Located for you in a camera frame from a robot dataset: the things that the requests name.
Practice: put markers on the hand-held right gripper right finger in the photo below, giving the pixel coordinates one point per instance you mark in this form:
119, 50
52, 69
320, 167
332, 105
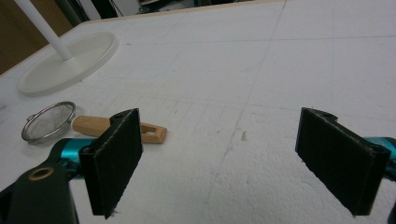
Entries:
339, 161

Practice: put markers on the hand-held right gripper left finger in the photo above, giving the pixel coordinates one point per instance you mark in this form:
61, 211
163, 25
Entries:
112, 161

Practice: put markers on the white rack stand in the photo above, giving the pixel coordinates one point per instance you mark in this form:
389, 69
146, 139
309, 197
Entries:
62, 74

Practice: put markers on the white foam mat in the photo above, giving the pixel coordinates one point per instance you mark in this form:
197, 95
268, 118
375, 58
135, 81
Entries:
249, 77

